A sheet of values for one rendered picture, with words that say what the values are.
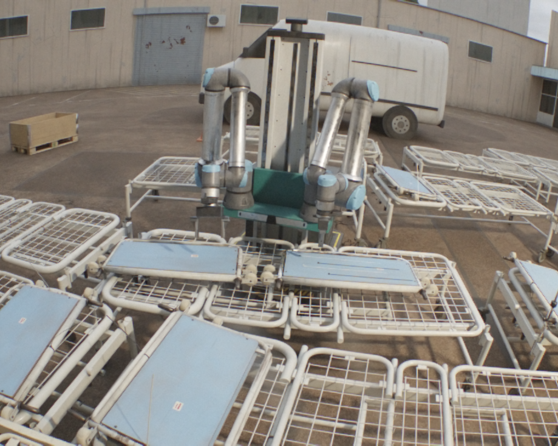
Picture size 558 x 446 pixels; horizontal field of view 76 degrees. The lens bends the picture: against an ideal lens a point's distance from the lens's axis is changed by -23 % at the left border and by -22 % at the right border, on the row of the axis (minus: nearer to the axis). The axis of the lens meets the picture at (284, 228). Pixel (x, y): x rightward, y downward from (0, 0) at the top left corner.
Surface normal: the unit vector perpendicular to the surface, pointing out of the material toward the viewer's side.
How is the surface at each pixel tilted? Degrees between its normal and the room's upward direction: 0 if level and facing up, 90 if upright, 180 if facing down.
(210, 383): 7
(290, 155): 90
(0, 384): 5
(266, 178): 90
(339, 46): 89
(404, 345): 0
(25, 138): 90
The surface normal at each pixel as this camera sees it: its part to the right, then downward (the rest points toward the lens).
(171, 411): 0.20, -0.89
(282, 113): -0.26, 0.36
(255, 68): 0.02, 0.37
